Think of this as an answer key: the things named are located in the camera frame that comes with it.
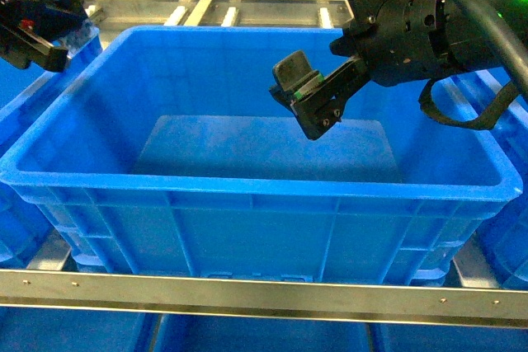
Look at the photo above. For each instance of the red mushroom push button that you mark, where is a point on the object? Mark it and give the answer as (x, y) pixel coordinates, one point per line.
(66, 23)

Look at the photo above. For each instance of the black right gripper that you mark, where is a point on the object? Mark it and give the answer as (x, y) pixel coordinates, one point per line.
(407, 43)

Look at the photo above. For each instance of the large blue plastic crate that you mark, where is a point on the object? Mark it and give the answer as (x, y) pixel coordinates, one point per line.
(255, 154)

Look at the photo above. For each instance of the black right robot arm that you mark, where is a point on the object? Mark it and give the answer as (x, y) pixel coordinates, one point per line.
(481, 34)

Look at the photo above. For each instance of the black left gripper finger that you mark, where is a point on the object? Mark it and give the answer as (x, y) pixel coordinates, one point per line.
(22, 48)
(14, 12)

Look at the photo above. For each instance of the lower blue plastic crate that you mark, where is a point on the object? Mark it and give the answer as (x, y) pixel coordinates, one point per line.
(38, 329)

